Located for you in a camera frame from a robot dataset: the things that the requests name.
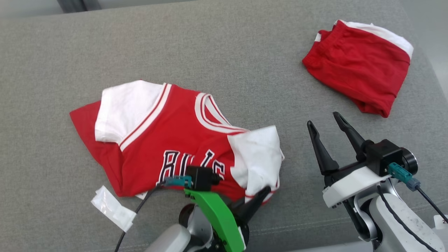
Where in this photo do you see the red white Bulls jersey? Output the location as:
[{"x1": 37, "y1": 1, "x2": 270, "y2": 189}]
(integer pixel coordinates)
[{"x1": 69, "y1": 79, "x2": 285, "y2": 205}]

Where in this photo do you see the red shorts white waistband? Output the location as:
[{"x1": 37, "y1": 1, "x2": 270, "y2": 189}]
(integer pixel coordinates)
[{"x1": 302, "y1": 19, "x2": 414, "y2": 118}]

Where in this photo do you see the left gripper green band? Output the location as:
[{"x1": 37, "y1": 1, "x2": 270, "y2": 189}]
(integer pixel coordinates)
[{"x1": 184, "y1": 186, "x2": 272, "y2": 252}]

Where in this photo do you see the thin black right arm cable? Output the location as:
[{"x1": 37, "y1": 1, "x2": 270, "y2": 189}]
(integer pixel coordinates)
[{"x1": 376, "y1": 185, "x2": 440, "y2": 252}]

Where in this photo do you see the grey fabric sofa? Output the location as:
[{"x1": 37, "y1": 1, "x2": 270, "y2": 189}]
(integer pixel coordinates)
[{"x1": 0, "y1": 0, "x2": 448, "y2": 252}]

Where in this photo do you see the white cable label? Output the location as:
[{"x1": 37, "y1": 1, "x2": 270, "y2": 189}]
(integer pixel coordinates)
[
  {"x1": 91, "y1": 185, "x2": 136, "y2": 232},
  {"x1": 433, "y1": 214, "x2": 448, "y2": 230}
]

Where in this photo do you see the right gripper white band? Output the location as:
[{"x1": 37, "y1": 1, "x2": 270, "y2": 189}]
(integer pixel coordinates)
[{"x1": 307, "y1": 112, "x2": 392, "y2": 209}]

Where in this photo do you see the thick grey metal frame post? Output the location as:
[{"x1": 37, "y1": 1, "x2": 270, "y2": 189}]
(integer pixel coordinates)
[{"x1": 56, "y1": 0, "x2": 102, "y2": 13}]

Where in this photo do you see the right camera cable teal plug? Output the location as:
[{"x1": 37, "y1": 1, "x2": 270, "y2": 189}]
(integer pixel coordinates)
[{"x1": 387, "y1": 162, "x2": 448, "y2": 224}]

